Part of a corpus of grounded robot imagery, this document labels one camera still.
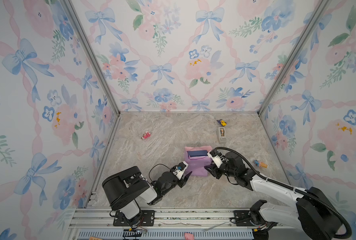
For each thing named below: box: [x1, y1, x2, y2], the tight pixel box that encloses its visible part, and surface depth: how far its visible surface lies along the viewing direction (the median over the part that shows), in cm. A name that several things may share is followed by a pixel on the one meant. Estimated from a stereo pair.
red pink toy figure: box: [141, 131, 152, 140], surface depth 105 cm
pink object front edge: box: [184, 232, 195, 240], surface depth 69 cm
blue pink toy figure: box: [254, 160, 268, 168], surface depth 92 cm
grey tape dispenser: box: [218, 126, 227, 144], surface depth 105 cm
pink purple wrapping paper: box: [184, 145, 213, 177], surface depth 83 cm
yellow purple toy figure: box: [216, 119, 227, 127], surface depth 113 cm
